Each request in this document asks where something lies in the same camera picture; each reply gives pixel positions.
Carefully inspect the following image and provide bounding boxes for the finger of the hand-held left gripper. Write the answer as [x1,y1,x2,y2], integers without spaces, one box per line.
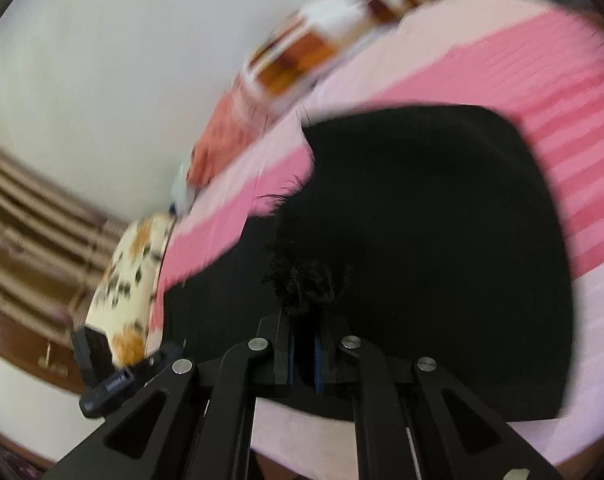
[79,342,183,418]
[71,327,114,386]

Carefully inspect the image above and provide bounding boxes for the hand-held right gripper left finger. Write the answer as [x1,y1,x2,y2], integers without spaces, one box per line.
[42,312,308,480]

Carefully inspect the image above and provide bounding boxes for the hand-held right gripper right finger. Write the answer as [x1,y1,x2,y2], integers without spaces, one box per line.
[314,327,565,480]

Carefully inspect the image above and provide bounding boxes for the black pants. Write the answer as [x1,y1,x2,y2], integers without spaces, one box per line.
[162,105,575,421]

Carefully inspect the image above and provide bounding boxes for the floral pillow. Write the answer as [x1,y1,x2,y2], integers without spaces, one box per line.
[84,212,178,366]

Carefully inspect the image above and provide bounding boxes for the striped curtain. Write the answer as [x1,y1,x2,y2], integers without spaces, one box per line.
[0,135,133,346]

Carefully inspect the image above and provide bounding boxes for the folded plaid quilt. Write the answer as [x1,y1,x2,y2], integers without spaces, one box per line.
[172,0,483,211]

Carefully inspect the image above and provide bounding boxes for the pink checked bed sheet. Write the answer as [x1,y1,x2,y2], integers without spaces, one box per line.
[147,0,604,466]

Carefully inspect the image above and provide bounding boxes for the brown wooden bed frame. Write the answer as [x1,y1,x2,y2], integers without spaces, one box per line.
[0,300,90,396]

